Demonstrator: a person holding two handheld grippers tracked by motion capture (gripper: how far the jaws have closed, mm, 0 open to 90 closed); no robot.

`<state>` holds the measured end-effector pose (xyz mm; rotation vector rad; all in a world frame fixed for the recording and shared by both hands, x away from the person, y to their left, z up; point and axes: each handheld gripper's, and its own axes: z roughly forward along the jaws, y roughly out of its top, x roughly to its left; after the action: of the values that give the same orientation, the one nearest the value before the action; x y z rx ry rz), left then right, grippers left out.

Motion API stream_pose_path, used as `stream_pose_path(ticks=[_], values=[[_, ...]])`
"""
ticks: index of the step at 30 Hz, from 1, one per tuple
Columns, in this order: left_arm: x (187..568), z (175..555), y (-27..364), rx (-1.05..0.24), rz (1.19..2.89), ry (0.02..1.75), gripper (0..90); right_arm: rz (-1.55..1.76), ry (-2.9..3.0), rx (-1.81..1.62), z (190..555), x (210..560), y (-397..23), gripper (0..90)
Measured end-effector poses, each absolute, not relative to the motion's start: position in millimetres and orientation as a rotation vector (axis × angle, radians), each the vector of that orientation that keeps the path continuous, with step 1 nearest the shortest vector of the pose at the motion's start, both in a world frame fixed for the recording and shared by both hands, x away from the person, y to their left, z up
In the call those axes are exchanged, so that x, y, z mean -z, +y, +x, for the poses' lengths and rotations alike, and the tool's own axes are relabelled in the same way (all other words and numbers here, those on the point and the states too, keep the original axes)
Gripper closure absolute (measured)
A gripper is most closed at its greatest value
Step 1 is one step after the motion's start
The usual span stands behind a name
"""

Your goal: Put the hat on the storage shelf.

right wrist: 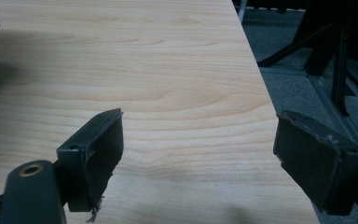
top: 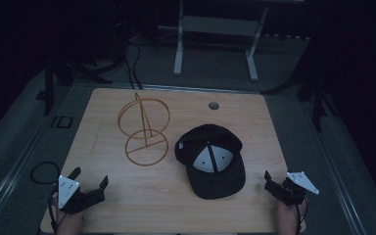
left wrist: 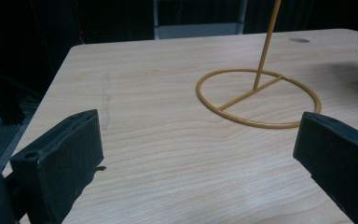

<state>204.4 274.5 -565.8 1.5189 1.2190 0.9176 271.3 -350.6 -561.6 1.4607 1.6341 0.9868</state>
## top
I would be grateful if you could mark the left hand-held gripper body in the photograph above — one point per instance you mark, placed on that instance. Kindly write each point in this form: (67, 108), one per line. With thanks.
(68, 191)

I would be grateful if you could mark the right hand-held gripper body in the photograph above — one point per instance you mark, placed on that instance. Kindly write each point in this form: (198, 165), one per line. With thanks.
(295, 191)

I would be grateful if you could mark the black baseball cap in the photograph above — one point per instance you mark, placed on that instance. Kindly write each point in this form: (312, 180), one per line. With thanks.
(218, 182)

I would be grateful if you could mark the person's right hand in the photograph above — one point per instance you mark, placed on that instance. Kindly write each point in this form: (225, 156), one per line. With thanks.
(287, 219)

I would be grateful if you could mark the person's left hand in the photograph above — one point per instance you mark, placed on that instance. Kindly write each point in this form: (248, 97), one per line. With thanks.
(70, 223)

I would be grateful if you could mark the black tripod stand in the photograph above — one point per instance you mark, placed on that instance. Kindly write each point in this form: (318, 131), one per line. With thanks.
(318, 104)
(49, 88)

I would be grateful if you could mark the grey table grommet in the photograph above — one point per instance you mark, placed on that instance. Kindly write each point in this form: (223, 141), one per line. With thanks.
(213, 105)

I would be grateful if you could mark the white metal stand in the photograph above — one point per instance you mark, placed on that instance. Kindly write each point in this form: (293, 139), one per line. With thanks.
(215, 26)

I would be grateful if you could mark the black rectangular floor frame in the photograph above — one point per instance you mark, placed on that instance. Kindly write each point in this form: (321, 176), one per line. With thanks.
(57, 122)

